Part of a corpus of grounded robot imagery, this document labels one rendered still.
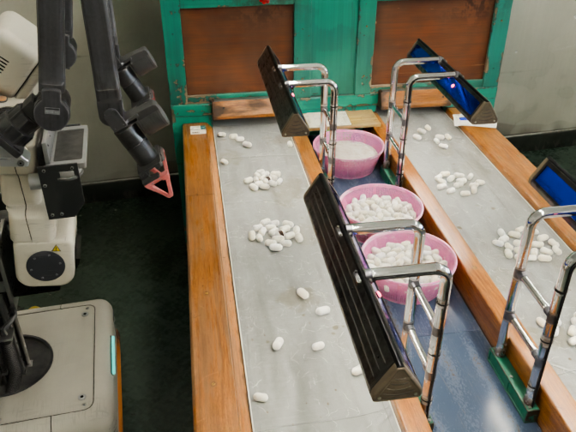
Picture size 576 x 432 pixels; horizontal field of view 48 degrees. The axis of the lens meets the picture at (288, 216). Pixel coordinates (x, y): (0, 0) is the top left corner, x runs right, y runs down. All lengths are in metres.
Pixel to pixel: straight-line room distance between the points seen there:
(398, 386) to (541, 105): 3.39
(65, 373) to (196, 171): 0.79
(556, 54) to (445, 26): 1.57
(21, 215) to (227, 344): 0.69
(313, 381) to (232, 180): 0.96
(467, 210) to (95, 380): 1.30
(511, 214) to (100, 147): 2.20
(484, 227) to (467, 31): 0.98
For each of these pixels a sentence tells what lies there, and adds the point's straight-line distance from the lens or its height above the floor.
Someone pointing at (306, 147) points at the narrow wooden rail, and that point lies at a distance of 2.38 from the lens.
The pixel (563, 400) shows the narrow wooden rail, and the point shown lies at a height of 0.76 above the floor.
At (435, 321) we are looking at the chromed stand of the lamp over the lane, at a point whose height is 0.99.
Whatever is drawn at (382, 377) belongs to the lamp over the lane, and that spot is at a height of 1.08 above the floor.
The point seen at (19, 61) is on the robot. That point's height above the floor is 1.31.
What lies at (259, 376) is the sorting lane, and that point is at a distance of 1.49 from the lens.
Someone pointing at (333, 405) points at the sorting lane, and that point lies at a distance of 1.43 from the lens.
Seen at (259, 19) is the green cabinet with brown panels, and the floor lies 1.16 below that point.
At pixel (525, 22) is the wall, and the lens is 3.99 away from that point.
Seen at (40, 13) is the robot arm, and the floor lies 1.45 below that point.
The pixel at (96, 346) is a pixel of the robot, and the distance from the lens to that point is 2.31.
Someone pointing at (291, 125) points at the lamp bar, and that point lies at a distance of 1.80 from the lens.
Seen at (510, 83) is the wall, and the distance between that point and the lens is 4.09.
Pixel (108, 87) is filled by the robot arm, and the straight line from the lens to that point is 1.54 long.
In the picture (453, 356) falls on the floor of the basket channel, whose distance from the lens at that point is 1.67.
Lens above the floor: 1.81
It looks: 32 degrees down
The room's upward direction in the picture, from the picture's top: straight up
